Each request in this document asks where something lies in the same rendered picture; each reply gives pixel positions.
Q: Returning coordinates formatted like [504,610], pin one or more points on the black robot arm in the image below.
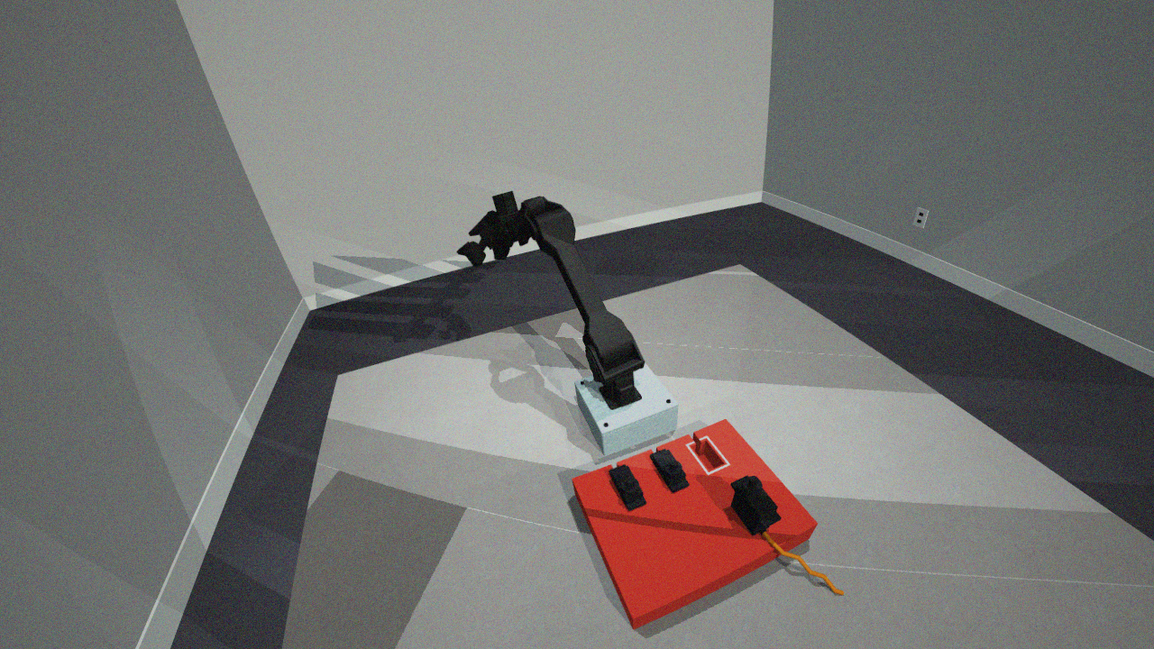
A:
[611,349]

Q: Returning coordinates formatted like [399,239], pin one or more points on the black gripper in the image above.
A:
[487,228]

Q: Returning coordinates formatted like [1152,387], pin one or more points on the red flat rectangular deck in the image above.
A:
[664,524]

